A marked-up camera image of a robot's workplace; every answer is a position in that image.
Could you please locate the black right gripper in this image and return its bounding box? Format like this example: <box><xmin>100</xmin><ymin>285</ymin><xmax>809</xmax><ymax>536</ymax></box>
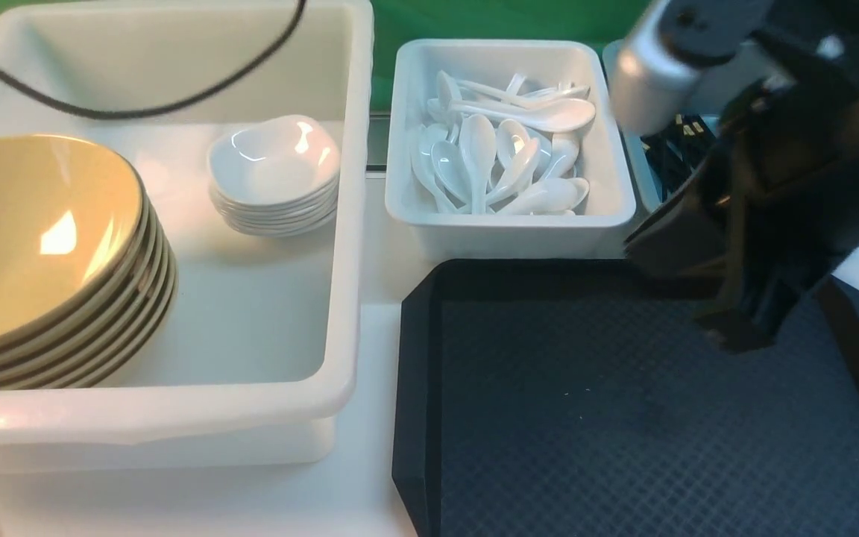
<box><xmin>623</xmin><ymin>15</ymin><xmax>859</xmax><ymax>351</ymax></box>

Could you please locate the white square sauce dish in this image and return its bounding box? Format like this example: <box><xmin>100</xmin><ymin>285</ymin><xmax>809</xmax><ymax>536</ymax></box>
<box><xmin>206</xmin><ymin>115</ymin><xmax>343</xmax><ymax>205</ymax></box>

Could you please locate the olive noodle bowl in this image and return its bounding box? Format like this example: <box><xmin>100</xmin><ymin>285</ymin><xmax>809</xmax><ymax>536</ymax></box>
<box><xmin>0</xmin><ymin>134</ymin><xmax>148</xmax><ymax>344</ymax></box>

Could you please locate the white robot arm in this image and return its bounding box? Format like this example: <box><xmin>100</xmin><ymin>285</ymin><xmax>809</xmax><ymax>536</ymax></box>
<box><xmin>609</xmin><ymin>1</ymin><xmax>859</xmax><ymax>354</ymax></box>

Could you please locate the bundle of black chopsticks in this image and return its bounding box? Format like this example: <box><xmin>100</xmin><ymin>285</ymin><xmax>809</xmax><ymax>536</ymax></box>
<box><xmin>641</xmin><ymin>113</ymin><xmax>720</xmax><ymax>203</ymax></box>

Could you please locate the black serving tray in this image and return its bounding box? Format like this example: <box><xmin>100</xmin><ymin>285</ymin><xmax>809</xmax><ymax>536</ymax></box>
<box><xmin>391</xmin><ymin>260</ymin><xmax>859</xmax><ymax>536</ymax></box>

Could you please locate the blue-grey chopstick bin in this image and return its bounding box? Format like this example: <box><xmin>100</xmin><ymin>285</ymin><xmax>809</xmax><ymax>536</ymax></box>
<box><xmin>618</xmin><ymin>72</ymin><xmax>727</xmax><ymax>213</ymax></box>

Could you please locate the white spoon bin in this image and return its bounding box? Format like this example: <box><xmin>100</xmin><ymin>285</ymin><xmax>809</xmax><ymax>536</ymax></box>
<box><xmin>385</xmin><ymin>40</ymin><xmax>635</xmax><ymax>260</ymax></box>

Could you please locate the pile of white spoons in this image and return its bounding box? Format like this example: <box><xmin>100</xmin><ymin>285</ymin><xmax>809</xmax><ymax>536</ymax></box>
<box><xmin>403</xmin><ymin>71</ymin><xmax>597</xmax><ymax>216</ymax></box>

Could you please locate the large white plastic tub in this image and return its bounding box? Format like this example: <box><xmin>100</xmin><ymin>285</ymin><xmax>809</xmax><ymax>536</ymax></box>
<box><xmin>0</xmin><ymin>1</ymin><xmax>373</xmax><ymax>473</ymax></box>

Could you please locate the stack of white sauce dishes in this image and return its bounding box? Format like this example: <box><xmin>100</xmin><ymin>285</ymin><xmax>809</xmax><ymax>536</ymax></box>
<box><xmin>209</xmin><ymin>179</ymin><xmax>339</xmax><ymax>237</ymax></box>

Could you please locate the stack of olive bowls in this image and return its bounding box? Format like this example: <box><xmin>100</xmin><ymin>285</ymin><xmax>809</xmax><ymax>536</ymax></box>
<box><xmin>0</xmin><ymin>198</ymin><xmax>180</xmax><ymax>391</ymax></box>

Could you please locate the black cable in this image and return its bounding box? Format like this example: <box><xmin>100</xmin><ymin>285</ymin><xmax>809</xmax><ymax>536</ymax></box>
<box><xmin>0</xmin><ymin>0</ymin><xmax>308</xmax><ymax>121</ymax></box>

